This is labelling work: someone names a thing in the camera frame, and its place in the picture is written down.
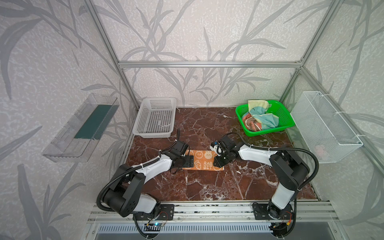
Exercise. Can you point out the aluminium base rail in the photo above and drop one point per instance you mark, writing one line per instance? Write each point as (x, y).
(240, 217)

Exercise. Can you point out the green plastic basket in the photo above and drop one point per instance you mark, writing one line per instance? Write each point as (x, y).
(276, 108)

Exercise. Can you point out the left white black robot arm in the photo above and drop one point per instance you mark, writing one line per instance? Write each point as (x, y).
(123, 193)

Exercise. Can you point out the orange bunny pattern towel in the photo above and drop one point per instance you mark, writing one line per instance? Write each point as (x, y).
(203, 161)

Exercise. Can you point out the blue yellow towel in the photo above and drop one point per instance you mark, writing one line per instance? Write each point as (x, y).
(258, 110)

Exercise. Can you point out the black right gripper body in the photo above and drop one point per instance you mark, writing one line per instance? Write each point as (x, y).
(220, 160)

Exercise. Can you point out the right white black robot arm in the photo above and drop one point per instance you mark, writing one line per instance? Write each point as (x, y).
(288, 166)

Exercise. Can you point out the brown pink striped towel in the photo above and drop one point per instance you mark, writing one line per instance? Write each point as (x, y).
(251, 123)

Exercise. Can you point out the clear acrylic wall shelf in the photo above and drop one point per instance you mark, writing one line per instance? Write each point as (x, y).
(80, 136)

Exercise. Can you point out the white plastic basket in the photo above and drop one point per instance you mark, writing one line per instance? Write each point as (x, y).
(156, 118)

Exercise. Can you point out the white wire mesh basket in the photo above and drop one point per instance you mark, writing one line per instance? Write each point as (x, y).
(321, 124)

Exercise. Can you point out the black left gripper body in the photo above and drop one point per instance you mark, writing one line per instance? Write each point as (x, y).
(188, 161)

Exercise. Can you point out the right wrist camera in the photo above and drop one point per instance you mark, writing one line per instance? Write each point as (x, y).
(216, 147)

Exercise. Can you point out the pink object in wire basket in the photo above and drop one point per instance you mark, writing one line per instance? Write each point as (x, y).
(321, 153)

